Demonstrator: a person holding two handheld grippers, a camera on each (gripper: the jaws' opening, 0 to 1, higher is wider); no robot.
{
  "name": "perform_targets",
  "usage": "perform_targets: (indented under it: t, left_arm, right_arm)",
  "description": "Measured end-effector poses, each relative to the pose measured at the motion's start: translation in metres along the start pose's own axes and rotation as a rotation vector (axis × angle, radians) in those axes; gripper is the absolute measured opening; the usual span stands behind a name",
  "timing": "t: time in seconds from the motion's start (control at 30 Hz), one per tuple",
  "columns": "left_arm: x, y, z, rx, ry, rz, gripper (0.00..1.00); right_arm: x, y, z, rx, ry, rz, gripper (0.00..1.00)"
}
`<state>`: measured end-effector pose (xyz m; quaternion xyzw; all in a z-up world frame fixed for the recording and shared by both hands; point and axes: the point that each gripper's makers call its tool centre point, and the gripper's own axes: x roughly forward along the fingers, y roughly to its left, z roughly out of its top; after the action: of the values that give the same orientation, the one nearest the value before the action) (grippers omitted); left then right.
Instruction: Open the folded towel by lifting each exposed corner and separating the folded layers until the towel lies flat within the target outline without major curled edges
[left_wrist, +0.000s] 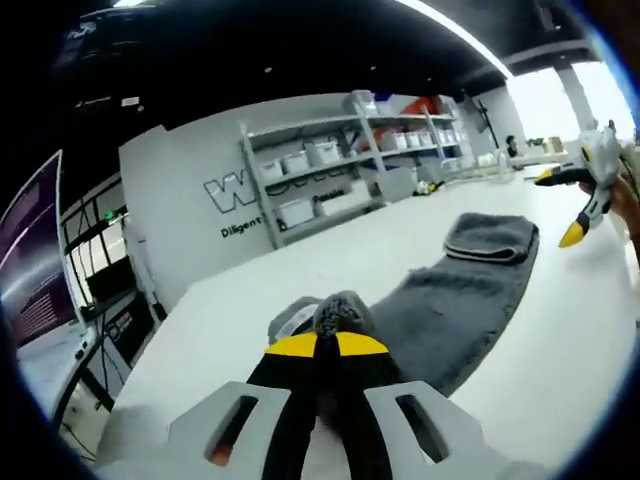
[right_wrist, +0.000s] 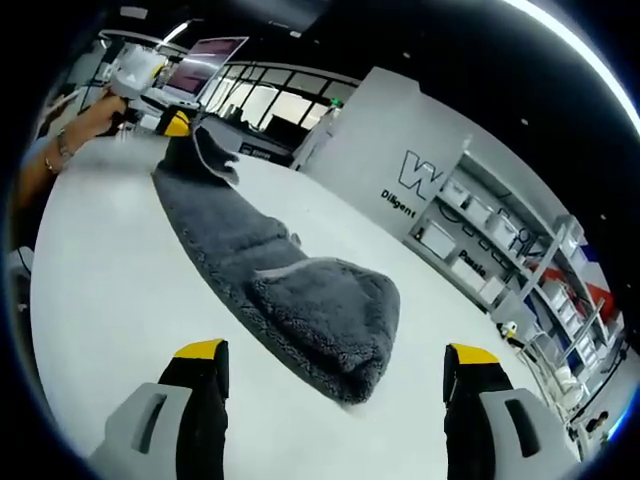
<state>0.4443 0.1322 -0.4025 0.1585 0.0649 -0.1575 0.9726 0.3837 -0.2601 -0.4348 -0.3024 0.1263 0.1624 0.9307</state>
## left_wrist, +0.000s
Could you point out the grey fluffy towel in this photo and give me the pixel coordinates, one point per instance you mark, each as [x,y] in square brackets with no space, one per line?
[450,305]

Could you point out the person's right hand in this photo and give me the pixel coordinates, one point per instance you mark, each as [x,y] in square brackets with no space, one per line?
[627,200]

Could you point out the black stand with screen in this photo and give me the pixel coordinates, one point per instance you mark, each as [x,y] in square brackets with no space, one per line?
[485,122]

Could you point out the yellow black tool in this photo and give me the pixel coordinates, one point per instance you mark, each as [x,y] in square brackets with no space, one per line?
[429,187]

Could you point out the ceiling light strip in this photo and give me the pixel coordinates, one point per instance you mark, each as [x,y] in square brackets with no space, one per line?
[460,35]

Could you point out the white side desk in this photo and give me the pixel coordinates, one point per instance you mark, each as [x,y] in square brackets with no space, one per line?
[55,365]

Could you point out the grey metal shelf unit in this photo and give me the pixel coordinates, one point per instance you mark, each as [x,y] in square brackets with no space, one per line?
[360,160]

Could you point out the row of white storage boxes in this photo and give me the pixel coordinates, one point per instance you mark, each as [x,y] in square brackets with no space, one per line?
[320,155]

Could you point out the large purple-screen monitor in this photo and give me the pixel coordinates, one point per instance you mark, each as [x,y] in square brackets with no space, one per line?
[35,260]

